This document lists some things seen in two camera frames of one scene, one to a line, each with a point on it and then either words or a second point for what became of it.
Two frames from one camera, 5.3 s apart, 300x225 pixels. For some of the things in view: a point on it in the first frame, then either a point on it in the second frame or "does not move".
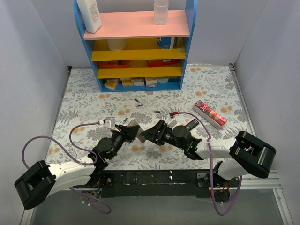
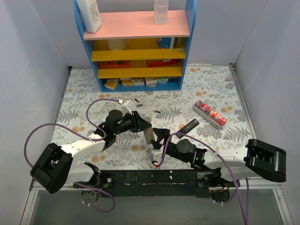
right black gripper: (160, 132) to (163, 143)
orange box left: (123, 64) does not move
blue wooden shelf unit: (132, 53) does not move
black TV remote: (191, 124) does not move
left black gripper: (124, 131) to (137, 120)
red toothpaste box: (207, 112) does not move
